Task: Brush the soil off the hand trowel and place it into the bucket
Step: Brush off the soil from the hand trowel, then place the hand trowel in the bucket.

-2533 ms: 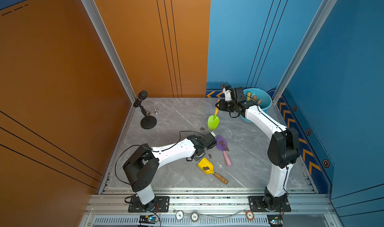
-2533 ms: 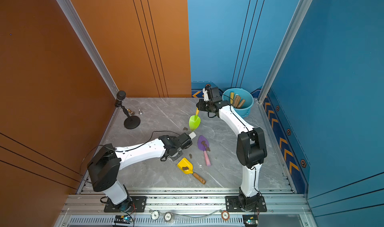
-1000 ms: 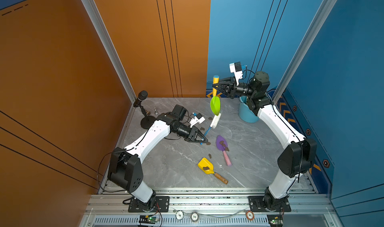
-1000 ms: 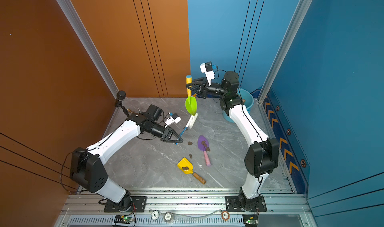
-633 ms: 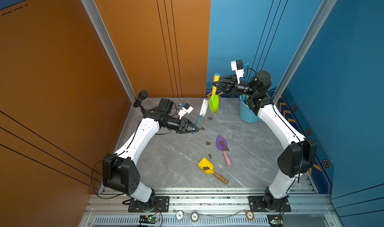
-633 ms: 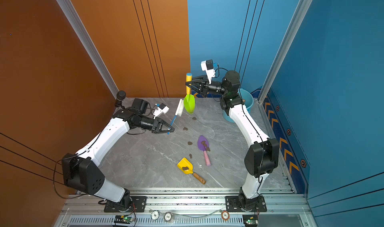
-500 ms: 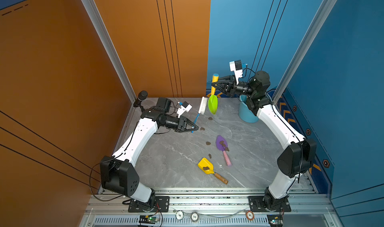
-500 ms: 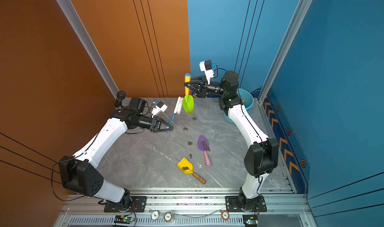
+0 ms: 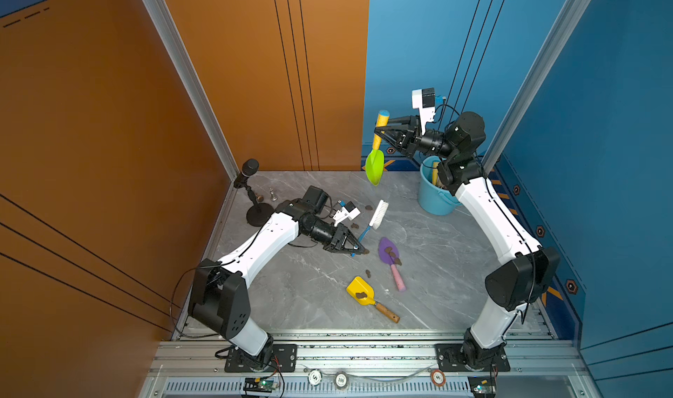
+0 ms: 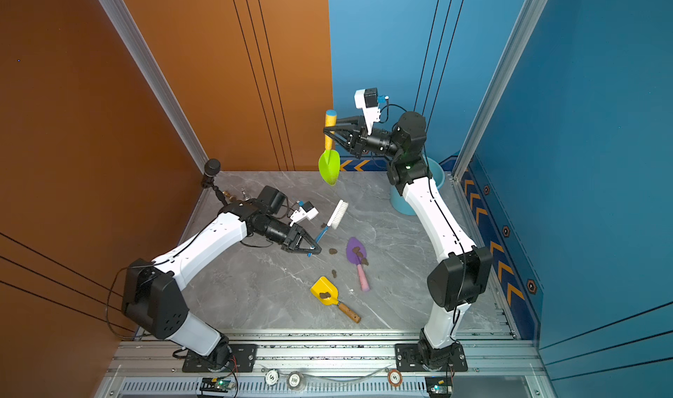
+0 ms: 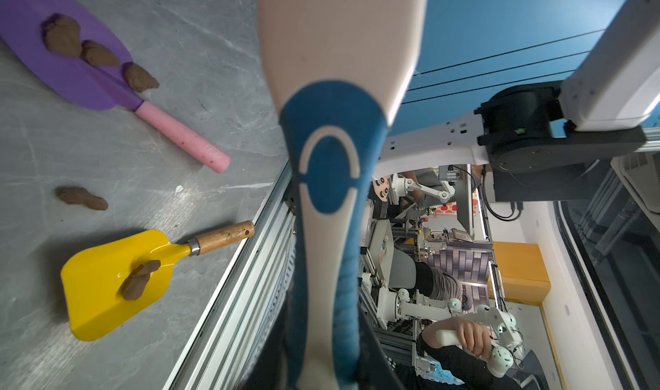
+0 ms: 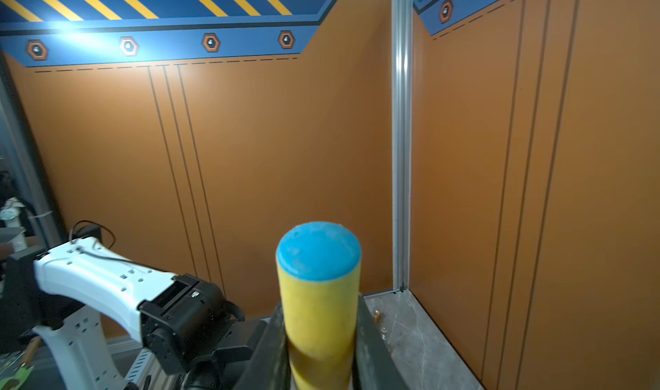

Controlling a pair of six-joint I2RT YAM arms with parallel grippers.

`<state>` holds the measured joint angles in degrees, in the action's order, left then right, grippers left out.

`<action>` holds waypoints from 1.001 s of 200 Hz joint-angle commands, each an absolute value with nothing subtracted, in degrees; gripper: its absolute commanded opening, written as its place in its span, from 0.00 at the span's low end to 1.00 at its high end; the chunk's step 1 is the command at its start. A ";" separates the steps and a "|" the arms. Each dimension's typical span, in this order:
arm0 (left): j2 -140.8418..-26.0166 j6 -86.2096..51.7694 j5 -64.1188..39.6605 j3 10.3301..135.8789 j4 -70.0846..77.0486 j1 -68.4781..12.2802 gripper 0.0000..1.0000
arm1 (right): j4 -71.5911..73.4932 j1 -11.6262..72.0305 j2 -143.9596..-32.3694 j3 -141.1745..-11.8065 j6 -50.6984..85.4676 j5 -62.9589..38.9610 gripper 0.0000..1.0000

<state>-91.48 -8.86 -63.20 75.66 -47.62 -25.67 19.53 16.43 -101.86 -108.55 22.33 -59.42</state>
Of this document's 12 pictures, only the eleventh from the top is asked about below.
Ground scrub brush blue white handle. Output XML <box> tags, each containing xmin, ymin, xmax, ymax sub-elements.
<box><xmin>256</xmin><ymin>0</ymin><xmax>427</xmax><ymax>389</ymax></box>

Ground yellow scoop wooden handle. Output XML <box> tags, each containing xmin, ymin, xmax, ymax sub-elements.
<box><xmin>60</xmin><ymin>221</ymin><xmax>255</xmax><ymax>342</ymax></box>

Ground second person forearm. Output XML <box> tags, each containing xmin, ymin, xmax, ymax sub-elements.
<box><xmin>417</xmin><ymin>317</ymin><xmax>520</xmax><ymax>389</ymax></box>

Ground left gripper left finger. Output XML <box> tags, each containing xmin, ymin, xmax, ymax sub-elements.
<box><xmin>241</xmin><ymin>302</ymin><xmax>289</xmax><ymax>390</ymax></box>

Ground purple trowel pink handle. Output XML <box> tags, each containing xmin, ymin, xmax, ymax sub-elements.
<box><xmin>1</xmin><ymin>0</ymin><xmax>230</xmax><ymax>174</ymax></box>

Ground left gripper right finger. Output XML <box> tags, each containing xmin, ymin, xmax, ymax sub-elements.
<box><xmin>357</xmin><ymin>313</ymin><xmax>404</xmax><ymax>390</ymax></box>

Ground person in dark shirt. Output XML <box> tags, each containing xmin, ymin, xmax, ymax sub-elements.
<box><xmin>388</xmin><ymin>249</ymin><xmax>463</xmax><ymax>301</ymax></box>

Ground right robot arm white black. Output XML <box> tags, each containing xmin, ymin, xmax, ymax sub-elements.
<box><xmin>373</xmin><ymin>0</ymin><xmax>659</xmax><ymax>201</ymax></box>

